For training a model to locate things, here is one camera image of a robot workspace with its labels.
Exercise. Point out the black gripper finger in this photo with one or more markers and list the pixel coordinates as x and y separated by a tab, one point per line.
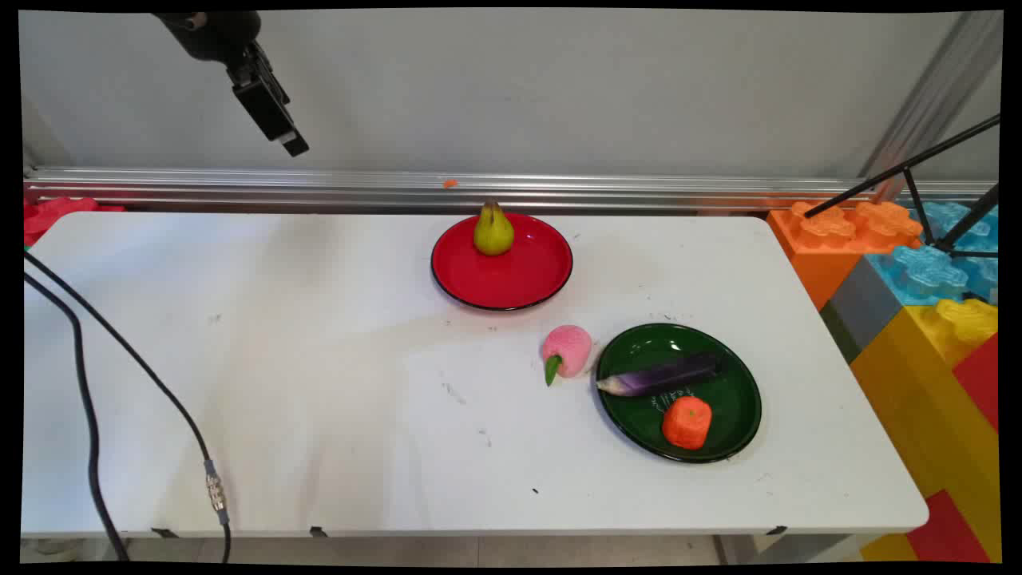
267	70

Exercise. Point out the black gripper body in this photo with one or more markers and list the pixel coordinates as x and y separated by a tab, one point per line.
211	33

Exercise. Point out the purple toy eggplant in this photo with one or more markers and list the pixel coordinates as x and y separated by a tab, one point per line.
663	375

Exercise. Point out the green toy pear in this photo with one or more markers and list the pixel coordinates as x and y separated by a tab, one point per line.
493	235

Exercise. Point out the red round plate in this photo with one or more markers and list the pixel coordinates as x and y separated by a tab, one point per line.
511	275

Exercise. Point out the pink toy peach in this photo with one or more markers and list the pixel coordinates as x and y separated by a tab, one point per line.
568	350

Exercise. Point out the orange toy persimmon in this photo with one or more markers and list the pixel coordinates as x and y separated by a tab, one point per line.
687	423

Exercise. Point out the dark green round plate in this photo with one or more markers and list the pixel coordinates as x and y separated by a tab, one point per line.
718	399

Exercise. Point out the orange giant building block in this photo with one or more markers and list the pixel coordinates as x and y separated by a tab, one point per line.
822	247

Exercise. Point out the grey giant building block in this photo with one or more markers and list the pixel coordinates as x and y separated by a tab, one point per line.
858	307

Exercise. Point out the black tripod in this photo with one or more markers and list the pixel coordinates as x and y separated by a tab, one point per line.
910	166

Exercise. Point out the blue giant building block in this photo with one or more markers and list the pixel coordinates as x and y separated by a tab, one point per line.
926	271

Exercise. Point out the yellow giant building block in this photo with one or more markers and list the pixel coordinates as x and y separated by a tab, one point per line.
918	383

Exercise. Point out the small red giant building block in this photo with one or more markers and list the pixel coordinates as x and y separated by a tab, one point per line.
980	383

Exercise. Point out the red block beside rail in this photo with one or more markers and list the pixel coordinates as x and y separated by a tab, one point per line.
56	216

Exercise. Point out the horizontal aluminium rail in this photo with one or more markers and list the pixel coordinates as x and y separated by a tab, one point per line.
559	192

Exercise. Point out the slanted aluminium post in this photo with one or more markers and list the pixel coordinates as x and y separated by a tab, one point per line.
930	96

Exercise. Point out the grey table leg frame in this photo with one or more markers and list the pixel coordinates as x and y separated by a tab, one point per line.
790	549

